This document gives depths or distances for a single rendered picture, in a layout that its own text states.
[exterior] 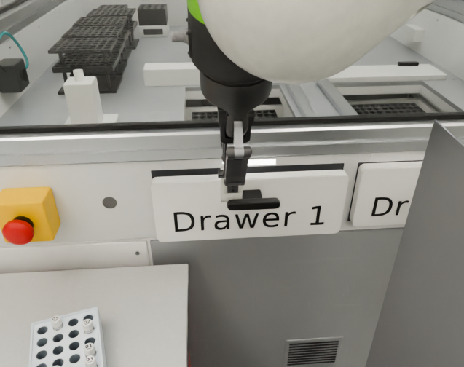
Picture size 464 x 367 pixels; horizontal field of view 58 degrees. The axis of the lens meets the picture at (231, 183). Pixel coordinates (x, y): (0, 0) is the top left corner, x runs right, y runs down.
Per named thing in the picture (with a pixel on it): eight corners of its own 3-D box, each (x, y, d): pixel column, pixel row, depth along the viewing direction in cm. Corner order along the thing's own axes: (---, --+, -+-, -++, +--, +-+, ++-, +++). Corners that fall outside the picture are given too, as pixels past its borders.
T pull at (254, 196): (280, 209, 59) (280, 201, 59) (227, 211, 59) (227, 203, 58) (275, 194, 62) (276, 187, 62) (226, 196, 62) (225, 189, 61)
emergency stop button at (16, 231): (34, 247, 59) (27, 224, 57) (5, 248, 59) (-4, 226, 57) (41, 233, 61) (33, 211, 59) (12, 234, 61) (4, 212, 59)
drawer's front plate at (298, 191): (339, 233, 67) (350, 175, 61) (157, 242, 65) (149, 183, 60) (336, 226, 69) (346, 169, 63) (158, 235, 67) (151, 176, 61)
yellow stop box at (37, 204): (53, 245, 62) (41, 204, 58) (2, 247, 61) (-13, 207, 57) (62, 223, 66) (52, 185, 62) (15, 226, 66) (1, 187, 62)
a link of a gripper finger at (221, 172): (253, 105, 46) (254, 113, 45) (248, 171, 55) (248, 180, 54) (217, 105, 46) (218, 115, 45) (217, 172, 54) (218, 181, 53)
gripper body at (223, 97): (198, 33, 44) (200, 101, 51) (199, 87, 39) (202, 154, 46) (269, 33, 44) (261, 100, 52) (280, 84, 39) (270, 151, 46)
